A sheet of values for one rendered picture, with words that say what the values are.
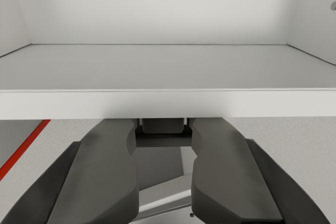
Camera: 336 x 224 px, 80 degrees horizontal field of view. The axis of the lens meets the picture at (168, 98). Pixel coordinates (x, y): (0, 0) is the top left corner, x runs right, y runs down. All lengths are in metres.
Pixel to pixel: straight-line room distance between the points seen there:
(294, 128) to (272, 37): 1.35
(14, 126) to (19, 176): 1.13
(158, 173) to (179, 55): 0.43
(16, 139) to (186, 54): 0.65
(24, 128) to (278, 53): 0.73
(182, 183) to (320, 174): 1.62
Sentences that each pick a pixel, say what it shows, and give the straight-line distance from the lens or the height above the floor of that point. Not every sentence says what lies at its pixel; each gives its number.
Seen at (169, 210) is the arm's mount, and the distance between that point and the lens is 0.45.
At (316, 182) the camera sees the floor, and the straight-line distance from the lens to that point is 2.05.
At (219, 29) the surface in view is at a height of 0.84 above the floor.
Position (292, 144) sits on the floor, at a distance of 1.64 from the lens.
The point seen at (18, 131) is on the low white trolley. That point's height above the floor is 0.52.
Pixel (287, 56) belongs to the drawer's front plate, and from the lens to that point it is 0.18.
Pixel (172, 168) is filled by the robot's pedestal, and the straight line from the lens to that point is 0.54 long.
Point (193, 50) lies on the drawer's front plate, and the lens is 0.17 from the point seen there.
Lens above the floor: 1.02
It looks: 61 degrees down
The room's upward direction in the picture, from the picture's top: 176 degrees clockwise
